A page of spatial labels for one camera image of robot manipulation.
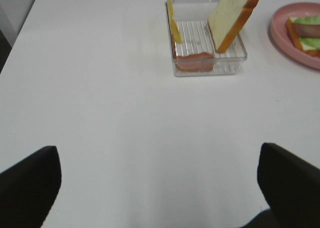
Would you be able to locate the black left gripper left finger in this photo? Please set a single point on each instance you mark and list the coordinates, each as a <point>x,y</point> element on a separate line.
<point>29,188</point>

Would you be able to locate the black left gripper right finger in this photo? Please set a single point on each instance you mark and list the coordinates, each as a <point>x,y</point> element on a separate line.
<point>291,187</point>

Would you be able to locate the toast bread slice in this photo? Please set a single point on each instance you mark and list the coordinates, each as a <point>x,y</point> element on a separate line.
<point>293,37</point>
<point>227,19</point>

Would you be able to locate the green lettuce leaf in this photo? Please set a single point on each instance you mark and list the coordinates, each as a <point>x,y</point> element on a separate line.
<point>307,43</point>

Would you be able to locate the pink bacon strip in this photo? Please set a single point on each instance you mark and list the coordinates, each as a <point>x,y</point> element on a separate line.
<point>189,58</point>

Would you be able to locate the brown bacon strip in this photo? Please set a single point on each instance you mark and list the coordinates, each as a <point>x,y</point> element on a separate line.
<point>307,30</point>

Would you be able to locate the yellow cheese slice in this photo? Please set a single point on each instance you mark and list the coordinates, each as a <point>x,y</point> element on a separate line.
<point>172,23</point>

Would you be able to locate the pink round plate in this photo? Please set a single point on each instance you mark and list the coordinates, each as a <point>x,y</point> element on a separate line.
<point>287,39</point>

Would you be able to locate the clear left plastic container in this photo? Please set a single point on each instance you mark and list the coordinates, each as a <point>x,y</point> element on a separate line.
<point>191,17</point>

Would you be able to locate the upright toast bread slice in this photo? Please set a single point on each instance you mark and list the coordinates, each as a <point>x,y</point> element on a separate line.
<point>227,19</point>

